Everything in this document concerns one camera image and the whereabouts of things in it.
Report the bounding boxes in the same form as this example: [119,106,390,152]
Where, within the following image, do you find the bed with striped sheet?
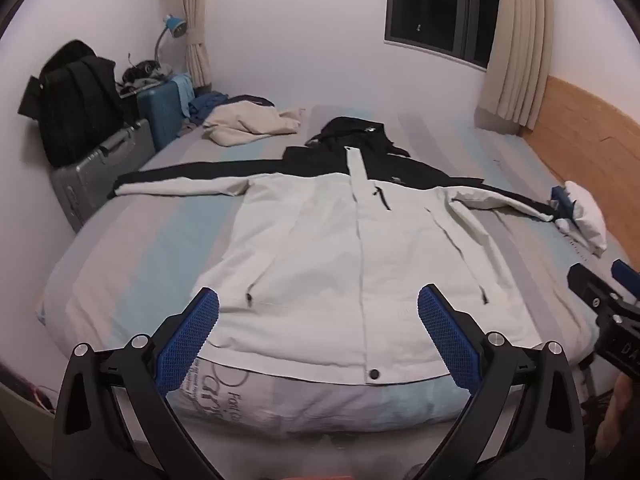
[35,102,640,441]

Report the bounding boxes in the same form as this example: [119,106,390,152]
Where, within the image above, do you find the blue hard suitcase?
[136,77,193,151]

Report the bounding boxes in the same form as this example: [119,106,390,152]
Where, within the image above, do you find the wooden headboard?
[517,75,640,231]

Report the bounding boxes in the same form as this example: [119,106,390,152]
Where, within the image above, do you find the beige curtain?
[477,0,553,136]
[179,0,216,90]

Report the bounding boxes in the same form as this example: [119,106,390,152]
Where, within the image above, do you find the folded white and blue garment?
[551,181,608,258]

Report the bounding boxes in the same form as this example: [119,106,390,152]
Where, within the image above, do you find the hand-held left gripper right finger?
[416,283,586,480]

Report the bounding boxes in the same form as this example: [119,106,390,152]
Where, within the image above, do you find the pile of dark items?
[116,59,173,96]

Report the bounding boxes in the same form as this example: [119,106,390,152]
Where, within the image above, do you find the person's right hand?
[596,374,640,453]

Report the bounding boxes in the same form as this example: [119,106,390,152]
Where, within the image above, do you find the light blue cloth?
[172,74,196,111]

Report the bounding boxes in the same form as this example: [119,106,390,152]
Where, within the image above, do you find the beige garment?
[201,101,307,147]

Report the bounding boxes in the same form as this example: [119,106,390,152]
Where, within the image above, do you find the white and black jacket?
[107,116,568,386]

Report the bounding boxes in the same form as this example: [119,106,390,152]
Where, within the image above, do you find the grey hard suitcase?
[50,119,157,233]

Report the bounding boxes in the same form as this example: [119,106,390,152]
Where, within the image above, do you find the dark window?
[384,0,502,68]

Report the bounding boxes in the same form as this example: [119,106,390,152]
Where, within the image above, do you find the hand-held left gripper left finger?
[51,286,236,480]

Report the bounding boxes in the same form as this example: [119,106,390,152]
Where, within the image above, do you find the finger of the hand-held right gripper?
[567,262,624,319]
[612,259,640,306]

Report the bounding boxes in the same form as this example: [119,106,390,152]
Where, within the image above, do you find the blue clothes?
[187,91,231,126]

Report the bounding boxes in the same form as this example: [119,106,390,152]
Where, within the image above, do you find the blue desk lamp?
[152,14,188,63]

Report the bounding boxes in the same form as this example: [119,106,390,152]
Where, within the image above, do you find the dark cloth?
[220,93,276,107]

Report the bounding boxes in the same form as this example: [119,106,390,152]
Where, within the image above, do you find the black backpack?
[18,39,133,168]

